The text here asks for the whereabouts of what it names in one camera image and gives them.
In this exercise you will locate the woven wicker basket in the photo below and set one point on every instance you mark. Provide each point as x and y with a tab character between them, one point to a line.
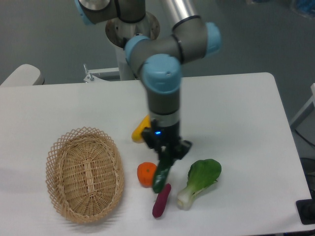
84	175

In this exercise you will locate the black device at edge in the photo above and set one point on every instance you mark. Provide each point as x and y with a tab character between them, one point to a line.
306	211

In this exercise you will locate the purple sweet potato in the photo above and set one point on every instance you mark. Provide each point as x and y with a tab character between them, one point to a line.
161	201

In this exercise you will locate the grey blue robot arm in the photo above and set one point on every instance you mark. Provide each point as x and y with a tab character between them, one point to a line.
157	63

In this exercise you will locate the green cucumber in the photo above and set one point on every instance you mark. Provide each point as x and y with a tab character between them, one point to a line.
165	162

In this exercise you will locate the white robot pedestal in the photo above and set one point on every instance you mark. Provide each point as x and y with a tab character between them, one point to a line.
123	61

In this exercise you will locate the white metal base frame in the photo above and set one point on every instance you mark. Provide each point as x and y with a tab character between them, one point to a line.
101	75

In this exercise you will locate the white furniture leg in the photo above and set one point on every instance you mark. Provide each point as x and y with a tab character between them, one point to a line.
304	112

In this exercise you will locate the white chair back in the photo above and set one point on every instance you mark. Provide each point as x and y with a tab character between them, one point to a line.
24	75

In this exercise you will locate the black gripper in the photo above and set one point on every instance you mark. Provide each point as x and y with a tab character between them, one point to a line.
157	136

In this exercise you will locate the orange tangerine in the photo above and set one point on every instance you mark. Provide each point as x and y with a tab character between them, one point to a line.
145	173

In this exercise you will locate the green bok choy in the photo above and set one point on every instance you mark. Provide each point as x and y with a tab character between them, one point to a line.
202	174

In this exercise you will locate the yellow mango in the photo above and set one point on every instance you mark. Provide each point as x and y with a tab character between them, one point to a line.
137	133

